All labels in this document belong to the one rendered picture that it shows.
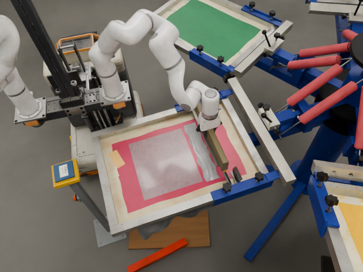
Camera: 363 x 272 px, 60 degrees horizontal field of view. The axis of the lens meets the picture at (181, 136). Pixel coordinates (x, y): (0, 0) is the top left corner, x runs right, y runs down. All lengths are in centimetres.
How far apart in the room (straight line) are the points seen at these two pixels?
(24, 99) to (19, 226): 140
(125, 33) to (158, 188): 75
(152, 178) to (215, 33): 115
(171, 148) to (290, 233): 126
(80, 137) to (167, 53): 160
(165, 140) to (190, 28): 93
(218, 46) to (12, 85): 125
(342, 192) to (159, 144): 89
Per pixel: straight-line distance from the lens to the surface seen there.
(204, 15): 244
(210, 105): 133
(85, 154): 259
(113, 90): 164
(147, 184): 159
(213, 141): 147
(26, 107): 174
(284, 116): 173
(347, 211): 138
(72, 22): 432
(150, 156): 166
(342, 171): 149
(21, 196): 298
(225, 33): 229
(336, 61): 181
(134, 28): 126
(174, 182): 158
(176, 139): 170
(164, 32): 126
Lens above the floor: 238
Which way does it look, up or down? 56 degrees down
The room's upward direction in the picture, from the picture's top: 6 degrees counter-clockwise
